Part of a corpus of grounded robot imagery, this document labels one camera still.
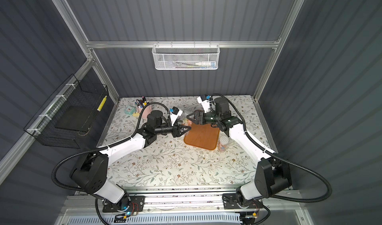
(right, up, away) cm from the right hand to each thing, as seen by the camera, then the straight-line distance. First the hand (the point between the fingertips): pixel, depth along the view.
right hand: (191, 116), depth 76 cm
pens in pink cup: (-35, +8, +25) cm, 43 cm away
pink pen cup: (-34, +3, +32) cm, 47 cm away
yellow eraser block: (-42, +1, +35) cm, 55 cm away
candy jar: (+18, -15, +7) cm, 24 cm away
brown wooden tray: (+8, -14, +23) cm, 28 cm away
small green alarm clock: (-47, +4, +36) cm, 60 cm away
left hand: (0, -7, +2) cm, 7 cm away
